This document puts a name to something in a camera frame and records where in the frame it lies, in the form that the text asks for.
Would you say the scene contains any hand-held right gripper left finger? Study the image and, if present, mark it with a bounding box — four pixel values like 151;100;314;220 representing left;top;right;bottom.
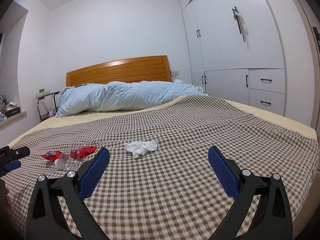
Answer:
26;147;110;240

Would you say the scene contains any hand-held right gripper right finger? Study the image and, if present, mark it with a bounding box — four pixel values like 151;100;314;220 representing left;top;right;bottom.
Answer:
208;145;293;240

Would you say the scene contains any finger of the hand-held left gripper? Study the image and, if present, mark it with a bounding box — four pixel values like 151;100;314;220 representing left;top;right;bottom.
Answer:
4;160;22;173
8;147;31;159

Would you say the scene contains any clear plastic bottle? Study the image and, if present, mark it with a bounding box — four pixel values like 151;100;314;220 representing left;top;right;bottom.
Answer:
54;145;83;171

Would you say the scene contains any white tissue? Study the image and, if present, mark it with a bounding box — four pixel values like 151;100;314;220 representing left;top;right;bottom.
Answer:
124;139;158;159

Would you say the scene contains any person's left hand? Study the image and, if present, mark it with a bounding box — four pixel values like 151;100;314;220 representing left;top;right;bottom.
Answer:
0;178;13;233

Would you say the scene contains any wooden windowsill shelf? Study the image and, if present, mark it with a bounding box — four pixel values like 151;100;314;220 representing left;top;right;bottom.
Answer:
0;110;27;127

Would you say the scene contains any black box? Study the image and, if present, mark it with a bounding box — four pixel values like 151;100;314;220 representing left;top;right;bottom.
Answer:
5;107;22;118

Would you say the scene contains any brown checkered blanket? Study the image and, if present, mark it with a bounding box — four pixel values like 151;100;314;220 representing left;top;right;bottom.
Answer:
0;95;320;240

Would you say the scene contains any cream bed sheet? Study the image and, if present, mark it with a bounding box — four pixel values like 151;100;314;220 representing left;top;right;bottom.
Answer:
15;100;317;145

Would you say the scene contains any light blue duvet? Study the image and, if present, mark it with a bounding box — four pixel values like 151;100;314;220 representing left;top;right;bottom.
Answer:
55;79;209;118

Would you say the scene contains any white wardrobe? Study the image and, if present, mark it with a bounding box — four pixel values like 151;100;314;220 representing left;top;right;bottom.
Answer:
177;0;287;117

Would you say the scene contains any white hanging cloth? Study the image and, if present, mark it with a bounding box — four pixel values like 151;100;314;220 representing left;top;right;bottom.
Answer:
232;6;250;48

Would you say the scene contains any black frame side table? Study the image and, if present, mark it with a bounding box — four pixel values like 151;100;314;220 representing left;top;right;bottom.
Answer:
36;91;62;123

